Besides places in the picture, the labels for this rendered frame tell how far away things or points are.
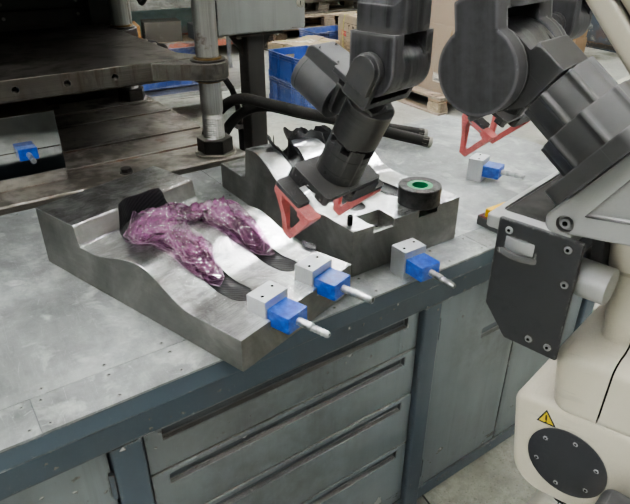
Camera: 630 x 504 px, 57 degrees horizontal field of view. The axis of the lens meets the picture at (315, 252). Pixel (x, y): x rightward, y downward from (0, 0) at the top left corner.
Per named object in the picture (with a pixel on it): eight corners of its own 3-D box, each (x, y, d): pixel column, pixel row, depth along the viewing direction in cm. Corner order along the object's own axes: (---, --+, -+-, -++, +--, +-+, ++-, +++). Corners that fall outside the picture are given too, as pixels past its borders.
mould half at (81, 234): (350, 291, 99) (352, 234, 94) (243, 372, 81) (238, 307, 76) (160, 213, 126) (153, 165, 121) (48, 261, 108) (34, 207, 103)
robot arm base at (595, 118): (641, 142, 42) (690, 109, 49) (567, 59, 43) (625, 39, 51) (552, 208, 48) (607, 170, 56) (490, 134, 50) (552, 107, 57)
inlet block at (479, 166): (525, 184, 141) (529, 162, 138) (519, 190, 137) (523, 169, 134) (473, 172, 147) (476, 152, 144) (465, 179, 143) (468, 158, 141)
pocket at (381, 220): (394, 236, 105) (395, 218, 104) (371, 244, 103) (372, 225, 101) (377, 227, 109) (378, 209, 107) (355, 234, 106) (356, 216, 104)
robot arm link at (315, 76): (380, 67, 57) (431, 55, 62) (305, 1, 61) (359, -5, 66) (337, 158, 65) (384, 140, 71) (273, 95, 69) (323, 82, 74)
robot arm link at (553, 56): (576, 84, 46) (602, 73, 49) (495, -7, 48) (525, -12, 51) (498, 156, 53) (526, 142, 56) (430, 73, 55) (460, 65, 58)
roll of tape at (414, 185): (400, 191, 114) (401, 174, 112) (441, 195, 112) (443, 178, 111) (394, 208, 107) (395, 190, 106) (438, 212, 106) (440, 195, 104)
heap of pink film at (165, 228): (284, 248, 100) (283, 207, 96) (207, 293, 88) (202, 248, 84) (183, 209, 114) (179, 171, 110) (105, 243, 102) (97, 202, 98)
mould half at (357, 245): (454, 238, 116) (462, 174, 110) (351, 277, 103) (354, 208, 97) (312, 164, 152) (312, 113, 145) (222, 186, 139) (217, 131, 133)
